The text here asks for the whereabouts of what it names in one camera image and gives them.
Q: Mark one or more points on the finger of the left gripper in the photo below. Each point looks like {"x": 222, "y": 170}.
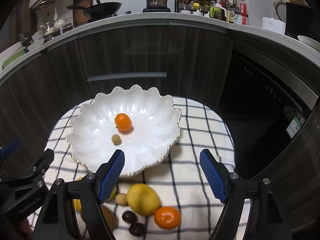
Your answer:
{"x": 28, "y": 176}
{"x": 10, "y": 149}

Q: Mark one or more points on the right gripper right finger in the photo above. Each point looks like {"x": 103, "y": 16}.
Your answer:
{"x": 229, "y": 190}

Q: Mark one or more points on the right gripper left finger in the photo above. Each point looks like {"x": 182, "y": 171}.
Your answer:
{"x": 94, "y": 189}

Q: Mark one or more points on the yellow mango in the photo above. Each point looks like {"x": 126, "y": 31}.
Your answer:
{"x": 77, "y": 205}

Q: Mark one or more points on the brown kiwi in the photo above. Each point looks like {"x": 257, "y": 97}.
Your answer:
{"x": 109, "y": 217}

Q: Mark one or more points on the dark plum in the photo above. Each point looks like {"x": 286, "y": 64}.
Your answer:
{"x": 129, "y": 217}
{"x": 137, "y": 229}

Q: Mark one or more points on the large yellow lemon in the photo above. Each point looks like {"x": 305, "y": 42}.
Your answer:
{"x": 143, "y": 200}

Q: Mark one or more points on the tan longan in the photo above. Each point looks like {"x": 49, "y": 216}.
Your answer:
{"x": 121, "y": 199}
{"x": 116, "y": 139}

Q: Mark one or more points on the orange mandarin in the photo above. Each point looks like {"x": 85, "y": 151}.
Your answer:
{"x": 167, "y": 217}

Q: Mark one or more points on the small orange kumquat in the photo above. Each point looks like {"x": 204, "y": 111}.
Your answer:
{"x": 123, "y": 122}

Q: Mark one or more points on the green apple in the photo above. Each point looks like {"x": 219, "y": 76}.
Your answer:
{"x": 113, "y": 194}

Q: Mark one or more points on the white black checked cloth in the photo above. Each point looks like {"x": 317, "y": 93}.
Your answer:
{"x": 178, "y": 180}

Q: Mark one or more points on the white scalloped ceramic bowl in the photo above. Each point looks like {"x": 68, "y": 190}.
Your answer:
{"x": 155, "y": 129}

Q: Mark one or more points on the green energy label sticker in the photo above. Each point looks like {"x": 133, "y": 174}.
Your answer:
{"x": 295, "y": 125}

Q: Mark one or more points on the white teapot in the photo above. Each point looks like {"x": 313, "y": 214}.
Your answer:
{"x": 58, "y": 24}

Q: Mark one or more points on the black wok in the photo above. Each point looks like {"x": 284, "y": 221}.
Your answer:
{"x": 99, "y": 10}

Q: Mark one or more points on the white plate on counter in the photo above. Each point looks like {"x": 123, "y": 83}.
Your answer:
{"x": 309, "y": 42}

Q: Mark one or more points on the white small appliance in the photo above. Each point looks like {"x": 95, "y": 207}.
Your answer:
{"x": 274, "y": 25}

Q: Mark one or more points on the white electric kettle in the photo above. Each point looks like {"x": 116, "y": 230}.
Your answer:
{"x": 280, "y": 9}

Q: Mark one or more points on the steel saucepan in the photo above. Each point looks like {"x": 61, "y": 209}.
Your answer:
{"x": 156, "y": 4}

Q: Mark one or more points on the silver drawer handle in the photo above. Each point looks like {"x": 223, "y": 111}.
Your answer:
{"x": 127, "y": 76}

